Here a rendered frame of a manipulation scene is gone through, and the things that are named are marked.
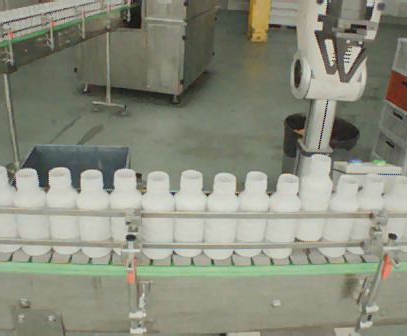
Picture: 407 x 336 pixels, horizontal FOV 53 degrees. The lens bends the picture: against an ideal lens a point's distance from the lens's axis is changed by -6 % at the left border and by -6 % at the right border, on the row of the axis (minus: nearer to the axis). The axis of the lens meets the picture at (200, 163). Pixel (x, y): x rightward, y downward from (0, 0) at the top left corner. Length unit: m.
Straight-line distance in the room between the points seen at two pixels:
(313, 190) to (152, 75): 3.83
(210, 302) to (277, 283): 0.14
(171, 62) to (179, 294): 3.72
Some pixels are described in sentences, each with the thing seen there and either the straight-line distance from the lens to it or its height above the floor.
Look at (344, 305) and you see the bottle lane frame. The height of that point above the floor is 0.89.
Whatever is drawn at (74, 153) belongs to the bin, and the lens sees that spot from 1.40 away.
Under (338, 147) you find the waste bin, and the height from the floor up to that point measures 0.60.
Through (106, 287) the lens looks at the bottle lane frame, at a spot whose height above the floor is 0.95.
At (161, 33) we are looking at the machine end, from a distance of 4.39.
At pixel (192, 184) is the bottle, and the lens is 0.74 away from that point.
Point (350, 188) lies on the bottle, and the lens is 0.81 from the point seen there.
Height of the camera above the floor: 1.53
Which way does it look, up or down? 27 degrees down
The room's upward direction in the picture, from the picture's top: 4 degrees clockwise
